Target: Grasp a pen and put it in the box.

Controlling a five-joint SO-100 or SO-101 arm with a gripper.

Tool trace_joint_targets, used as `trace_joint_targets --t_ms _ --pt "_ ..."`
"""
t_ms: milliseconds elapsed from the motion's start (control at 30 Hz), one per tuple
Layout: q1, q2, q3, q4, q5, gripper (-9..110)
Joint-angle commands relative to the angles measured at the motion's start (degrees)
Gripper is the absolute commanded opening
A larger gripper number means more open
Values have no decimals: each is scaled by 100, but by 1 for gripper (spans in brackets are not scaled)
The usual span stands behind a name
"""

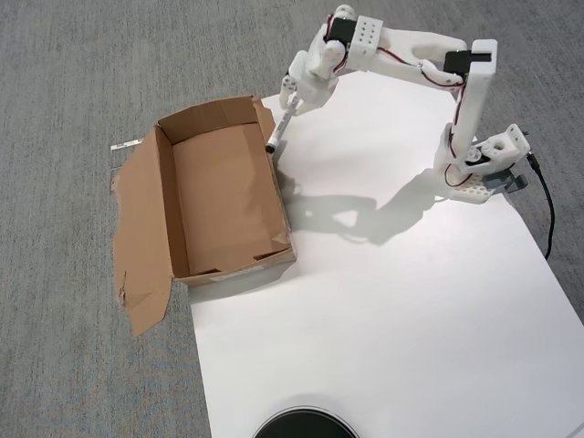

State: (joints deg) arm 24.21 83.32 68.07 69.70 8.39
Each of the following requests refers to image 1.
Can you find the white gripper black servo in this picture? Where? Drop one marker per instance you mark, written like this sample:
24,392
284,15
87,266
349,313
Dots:
288,87

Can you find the white marker pen black cap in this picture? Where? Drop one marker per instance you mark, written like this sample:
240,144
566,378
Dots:
279,132

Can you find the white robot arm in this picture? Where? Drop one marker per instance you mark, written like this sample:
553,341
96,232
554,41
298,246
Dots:
479,91

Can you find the open brown cardboard box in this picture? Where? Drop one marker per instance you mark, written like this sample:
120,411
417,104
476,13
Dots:
219,191

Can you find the white tape strip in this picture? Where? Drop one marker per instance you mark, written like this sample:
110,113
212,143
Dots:
128,145

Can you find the grey table clamp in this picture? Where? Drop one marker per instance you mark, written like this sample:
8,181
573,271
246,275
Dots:
504,181

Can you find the black round disc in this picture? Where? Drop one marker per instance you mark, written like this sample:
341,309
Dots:
303,422

